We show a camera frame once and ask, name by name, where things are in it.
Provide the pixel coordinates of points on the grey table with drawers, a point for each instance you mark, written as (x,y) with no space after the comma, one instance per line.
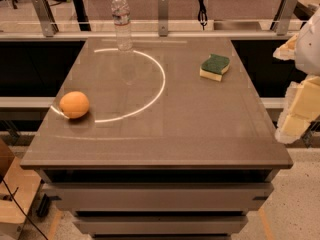
(162,153)

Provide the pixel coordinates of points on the wooden box at left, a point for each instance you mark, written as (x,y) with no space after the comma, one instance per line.
(18,188)

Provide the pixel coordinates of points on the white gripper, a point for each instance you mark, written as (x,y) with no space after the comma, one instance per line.
(309,52)

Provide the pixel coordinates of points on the metal railing with posts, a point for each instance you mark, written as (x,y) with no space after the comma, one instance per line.
(238,19)

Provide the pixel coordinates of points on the clear plastic water bottle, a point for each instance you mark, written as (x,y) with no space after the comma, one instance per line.
(122,22)

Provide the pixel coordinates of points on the green and yellow sponge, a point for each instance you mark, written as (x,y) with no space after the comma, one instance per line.
(215,67)

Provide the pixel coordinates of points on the orange fruit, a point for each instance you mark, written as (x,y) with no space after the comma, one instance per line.
(74,104)

